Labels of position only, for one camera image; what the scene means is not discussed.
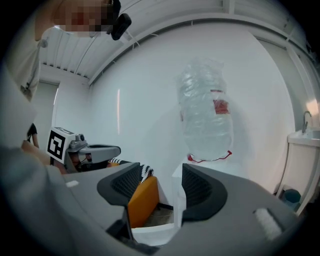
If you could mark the black head camera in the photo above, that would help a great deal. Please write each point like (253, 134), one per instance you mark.
(121, 26)

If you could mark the black white striped blanket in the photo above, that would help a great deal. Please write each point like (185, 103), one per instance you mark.
(146, 172)

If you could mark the white sink vanity unit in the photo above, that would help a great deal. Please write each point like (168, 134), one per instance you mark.
(297, 160)

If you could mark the person's left forearm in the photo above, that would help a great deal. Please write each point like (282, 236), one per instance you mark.
(35, 153)

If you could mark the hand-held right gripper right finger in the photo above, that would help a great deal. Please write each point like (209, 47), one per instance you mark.
(237, 220)

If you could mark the orange sofa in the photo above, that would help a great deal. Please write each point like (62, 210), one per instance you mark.
(145, 200)

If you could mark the silver faucet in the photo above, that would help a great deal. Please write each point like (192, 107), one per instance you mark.
(305, 122)

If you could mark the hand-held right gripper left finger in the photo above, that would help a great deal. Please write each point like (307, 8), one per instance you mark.
(100, 205)

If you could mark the clear large water bottle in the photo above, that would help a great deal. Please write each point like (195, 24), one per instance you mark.
(207, 120)

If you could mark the person's beige shirt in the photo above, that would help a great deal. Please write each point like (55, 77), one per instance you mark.
(15, 87)

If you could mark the person's head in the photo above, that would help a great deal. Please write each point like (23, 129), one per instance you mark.
(75, 17)

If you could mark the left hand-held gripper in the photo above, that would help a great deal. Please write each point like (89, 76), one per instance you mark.
(56, 145)

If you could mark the blue-grey waste bin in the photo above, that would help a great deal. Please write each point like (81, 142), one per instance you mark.
(291, 198)

